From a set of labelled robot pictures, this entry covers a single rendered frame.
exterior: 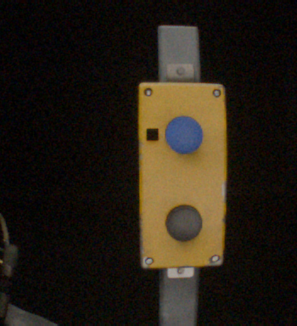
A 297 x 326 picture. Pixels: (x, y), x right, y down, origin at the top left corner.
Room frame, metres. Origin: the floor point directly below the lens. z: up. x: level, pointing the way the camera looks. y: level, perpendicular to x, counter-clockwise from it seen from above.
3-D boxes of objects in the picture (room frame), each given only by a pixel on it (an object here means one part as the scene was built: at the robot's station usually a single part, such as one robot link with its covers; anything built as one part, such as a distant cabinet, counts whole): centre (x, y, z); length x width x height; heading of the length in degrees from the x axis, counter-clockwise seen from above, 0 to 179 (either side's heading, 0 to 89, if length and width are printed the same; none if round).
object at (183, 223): (1.39, -0.05, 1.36); 0.05 x 0.02 x 0.05; 91
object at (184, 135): (1.39, -0.05, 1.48); 0.05 x 0.02 x 0.05; 91
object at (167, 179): (1.43, -0.05, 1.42); 0.12 x 0.06 x 0.26; 91
